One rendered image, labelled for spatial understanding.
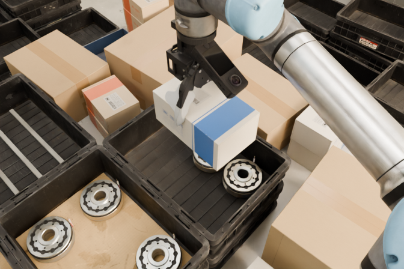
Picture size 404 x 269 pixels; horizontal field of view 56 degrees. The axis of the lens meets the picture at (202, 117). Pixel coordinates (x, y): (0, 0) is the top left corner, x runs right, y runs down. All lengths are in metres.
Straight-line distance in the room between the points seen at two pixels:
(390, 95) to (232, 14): 1.44
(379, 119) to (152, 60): 0.85
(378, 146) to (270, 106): 0.66
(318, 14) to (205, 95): 1.79
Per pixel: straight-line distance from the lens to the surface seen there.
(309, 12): 2.53
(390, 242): 0.39
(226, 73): 0.67
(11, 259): 0.91
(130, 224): 0.98
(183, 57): 0.72
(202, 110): 0.77
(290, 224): 0.91
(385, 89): 1.93
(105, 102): 1.22
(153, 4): 1.49
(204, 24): 0.64
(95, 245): 0.98
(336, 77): 0.59
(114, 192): 1.00
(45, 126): 1.23
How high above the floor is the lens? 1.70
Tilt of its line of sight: 49 degrees down
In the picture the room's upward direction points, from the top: straight up
